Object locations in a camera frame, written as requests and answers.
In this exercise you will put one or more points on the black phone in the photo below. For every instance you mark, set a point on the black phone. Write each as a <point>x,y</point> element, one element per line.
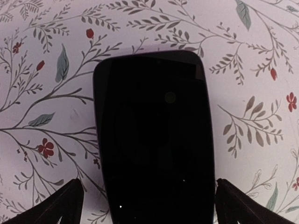
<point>155,136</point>

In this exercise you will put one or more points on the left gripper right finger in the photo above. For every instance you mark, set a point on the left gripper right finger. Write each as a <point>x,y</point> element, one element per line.
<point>235,207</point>

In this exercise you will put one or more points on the floral patterned table mat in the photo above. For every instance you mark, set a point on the floral patterned table mat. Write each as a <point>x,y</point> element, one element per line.
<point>49,49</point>

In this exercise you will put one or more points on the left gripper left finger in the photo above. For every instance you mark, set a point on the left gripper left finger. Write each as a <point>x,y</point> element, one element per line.
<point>64,207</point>

